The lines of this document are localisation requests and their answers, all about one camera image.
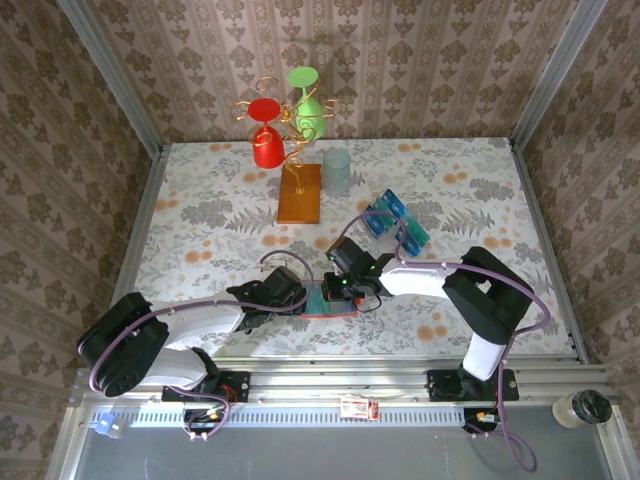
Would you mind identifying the black connector with wires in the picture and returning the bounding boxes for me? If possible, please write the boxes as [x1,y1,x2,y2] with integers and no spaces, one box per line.
[181,405,227,445]
[461,406,502,442]

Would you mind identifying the green plastic wine glass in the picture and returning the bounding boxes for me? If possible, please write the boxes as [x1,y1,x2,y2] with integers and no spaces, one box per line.
[286,66,328,143]

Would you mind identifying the aluminium lower frame rail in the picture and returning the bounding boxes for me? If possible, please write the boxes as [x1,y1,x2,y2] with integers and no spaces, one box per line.
[47,404,94,480]
[597,404,640,480]

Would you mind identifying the blue plug connector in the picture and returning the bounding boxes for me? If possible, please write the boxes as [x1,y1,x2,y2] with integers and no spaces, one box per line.
[88,412,132,441]

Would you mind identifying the aluminium frame post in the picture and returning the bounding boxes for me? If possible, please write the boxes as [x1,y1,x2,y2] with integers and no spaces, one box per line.
[55,0,165,154]
[508,0,610,151]

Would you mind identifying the translucent plastic cup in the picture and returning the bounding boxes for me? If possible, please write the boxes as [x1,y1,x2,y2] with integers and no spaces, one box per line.
[321,147,353,196]

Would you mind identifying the aluminium mounting beam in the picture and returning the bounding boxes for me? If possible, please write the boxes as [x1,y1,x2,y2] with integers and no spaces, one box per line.
[69,355,611,405]

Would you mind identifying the slotted grey cable duct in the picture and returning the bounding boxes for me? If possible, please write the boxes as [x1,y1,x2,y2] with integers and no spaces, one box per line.
[88,404,501,427]

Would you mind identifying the clear jar black lid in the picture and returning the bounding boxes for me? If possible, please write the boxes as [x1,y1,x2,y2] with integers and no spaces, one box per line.
[551,388,615,431]

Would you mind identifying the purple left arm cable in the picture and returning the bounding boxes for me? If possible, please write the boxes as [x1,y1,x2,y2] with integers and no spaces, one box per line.
[88,249,316,444]

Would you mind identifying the gold wire rack wooden base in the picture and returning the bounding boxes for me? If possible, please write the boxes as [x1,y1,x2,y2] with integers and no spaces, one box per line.
[233,75,342,225]

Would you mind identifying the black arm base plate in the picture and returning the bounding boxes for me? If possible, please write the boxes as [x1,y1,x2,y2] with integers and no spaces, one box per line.
[161,368,252,404]
[426,368,521,403]

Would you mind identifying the red plastic wine glass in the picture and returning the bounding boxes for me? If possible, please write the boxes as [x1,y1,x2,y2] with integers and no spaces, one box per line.
[246,97,287,169]

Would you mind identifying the small red matchbox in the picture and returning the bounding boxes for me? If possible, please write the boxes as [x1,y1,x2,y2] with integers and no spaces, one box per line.
[339,396,380,421]

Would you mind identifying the aluminium table side rail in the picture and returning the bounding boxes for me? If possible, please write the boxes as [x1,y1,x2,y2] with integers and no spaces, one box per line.
[110,143,169,304]
[508,139,591,366]

